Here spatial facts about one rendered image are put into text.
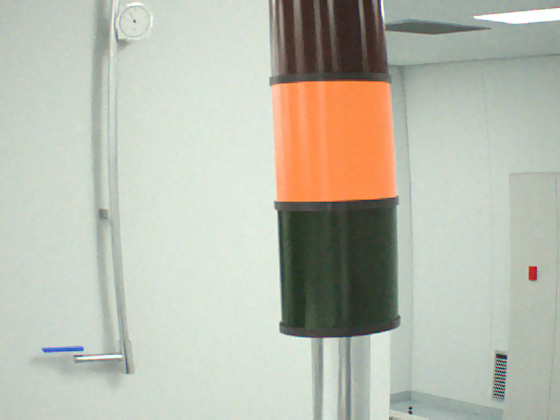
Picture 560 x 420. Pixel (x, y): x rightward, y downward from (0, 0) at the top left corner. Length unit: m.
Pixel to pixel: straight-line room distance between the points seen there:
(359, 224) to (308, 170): 0.03
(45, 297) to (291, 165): 1.45
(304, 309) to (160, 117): 1.51
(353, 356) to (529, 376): 7.62
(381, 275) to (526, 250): 7.57
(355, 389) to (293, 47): 0.14
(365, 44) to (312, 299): 0.10
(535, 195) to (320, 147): 7.46
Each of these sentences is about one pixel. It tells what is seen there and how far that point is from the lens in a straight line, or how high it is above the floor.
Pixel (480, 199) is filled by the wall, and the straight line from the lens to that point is 9.17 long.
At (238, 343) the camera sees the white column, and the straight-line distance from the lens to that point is 2.04.
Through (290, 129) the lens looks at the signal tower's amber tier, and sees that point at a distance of 0.47.
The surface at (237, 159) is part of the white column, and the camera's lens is 2.02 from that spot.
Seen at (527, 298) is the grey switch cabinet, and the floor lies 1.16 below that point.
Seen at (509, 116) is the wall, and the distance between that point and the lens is 8.78.
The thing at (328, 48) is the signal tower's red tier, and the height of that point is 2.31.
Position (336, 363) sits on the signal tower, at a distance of 0.48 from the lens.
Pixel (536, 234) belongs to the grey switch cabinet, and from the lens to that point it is 7.92.
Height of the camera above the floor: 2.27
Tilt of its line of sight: 3 degrees down
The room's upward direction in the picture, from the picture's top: 2 degrees counter-clockwise
